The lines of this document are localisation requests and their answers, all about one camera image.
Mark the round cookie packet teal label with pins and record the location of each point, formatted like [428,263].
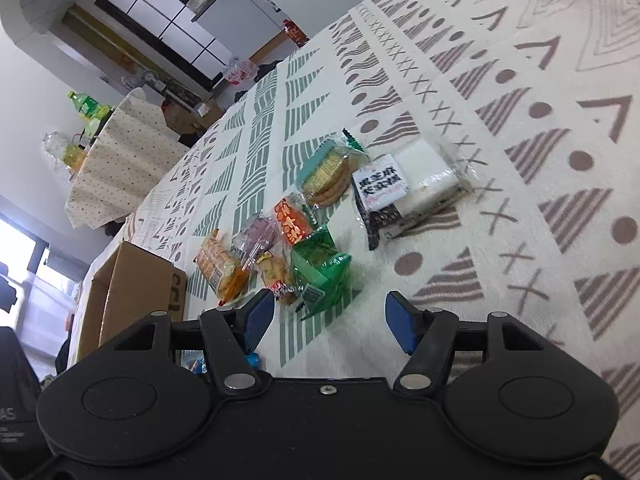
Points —
[327,172]

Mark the purple snack packet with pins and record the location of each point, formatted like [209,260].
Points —
[257,237]

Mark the black shoes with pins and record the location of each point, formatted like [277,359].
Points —
[265,72]

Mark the black framed sliding door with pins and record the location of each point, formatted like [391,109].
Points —
[165,25]

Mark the small cardboard box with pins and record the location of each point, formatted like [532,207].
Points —
[180,119]

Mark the red drink bottle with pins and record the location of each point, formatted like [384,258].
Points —
[295,32]

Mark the brown cardboard box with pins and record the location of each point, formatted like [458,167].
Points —
[135,285]

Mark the yellow fried snack packet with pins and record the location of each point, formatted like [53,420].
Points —
[272,272]

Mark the patterned printed blanket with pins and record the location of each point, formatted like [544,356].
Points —
[450,110]

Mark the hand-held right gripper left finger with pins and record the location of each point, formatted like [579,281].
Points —
[260,320]

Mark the white cake packet black label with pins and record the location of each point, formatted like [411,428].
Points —
[415,185]

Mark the green soda bottle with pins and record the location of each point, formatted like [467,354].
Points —
[87,105]

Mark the green snack packet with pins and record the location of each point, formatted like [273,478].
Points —
[320,267]

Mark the blue wrapped snack packet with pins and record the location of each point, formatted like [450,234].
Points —
[197,362]

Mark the orange cracker packet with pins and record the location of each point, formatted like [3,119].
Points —
[220,267]

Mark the orange red snack packet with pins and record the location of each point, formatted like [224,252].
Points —
[292,220]

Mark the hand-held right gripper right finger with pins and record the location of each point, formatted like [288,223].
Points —
[400,317]

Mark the white cabinet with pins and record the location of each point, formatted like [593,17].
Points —
[235,15]

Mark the clear cooking oil bottle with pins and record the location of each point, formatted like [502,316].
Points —
[67,152]

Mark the plastic bag red print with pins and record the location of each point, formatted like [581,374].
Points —
[237,70]

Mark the round table dotted tablecloth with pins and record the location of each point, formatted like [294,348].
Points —
[125,160]

